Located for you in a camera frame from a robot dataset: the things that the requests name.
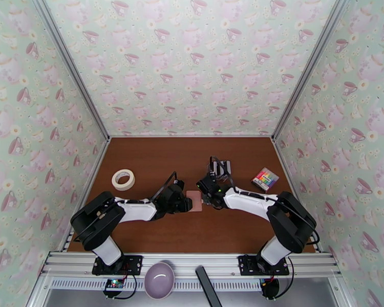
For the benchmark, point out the pink card holder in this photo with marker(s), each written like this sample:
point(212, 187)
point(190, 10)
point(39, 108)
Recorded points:
point(194, 200)

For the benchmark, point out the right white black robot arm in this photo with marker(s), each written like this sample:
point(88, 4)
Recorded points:
point(249, 200)

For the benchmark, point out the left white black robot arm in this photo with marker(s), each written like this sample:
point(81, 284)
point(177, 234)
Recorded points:
point(137, 210)

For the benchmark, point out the multicoloured sticky notes pack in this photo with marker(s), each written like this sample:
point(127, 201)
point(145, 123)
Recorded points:
point(265, 178)

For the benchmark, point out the cream masking tape roll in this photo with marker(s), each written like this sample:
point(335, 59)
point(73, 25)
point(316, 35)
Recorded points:
point(115, 183)

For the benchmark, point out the perforated metal strip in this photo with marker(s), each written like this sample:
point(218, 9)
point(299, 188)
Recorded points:
point(192, 285)

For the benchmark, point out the purple bowl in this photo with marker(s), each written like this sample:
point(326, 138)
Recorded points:
point(159, 280)

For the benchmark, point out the black flat bar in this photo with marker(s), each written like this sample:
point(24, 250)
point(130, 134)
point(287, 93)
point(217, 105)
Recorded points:
point(208, 287)

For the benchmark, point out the green lit circuit board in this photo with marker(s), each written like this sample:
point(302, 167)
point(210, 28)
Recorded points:
point(113, 283)

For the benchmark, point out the black round electronics puck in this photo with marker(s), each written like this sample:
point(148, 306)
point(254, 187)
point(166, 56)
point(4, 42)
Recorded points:
point(269, 288)

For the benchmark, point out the aluminium frame rail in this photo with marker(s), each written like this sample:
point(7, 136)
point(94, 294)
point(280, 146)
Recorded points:
point(192, 259)

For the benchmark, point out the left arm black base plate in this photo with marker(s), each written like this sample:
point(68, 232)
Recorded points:
point(134, 263)

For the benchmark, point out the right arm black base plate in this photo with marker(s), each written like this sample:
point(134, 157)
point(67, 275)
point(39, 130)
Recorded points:
point(246, 264)

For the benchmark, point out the aluminium corner post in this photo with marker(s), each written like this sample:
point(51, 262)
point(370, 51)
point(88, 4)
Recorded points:
point(310, 69)
point(70, 66)

